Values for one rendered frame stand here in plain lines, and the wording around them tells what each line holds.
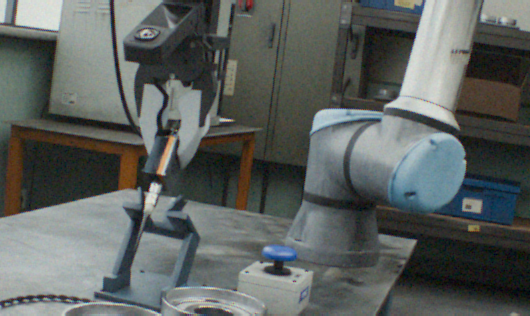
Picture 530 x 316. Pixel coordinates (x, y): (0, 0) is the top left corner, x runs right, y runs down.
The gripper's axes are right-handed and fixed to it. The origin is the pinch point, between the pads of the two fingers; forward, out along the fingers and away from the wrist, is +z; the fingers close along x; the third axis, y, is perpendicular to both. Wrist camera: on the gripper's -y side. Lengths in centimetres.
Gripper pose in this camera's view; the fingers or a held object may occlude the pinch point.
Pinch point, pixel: (167, 155)
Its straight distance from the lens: 87.5
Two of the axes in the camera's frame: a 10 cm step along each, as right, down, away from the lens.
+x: -9.6, -1.5, 2.5
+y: 2.7, -1.4, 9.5
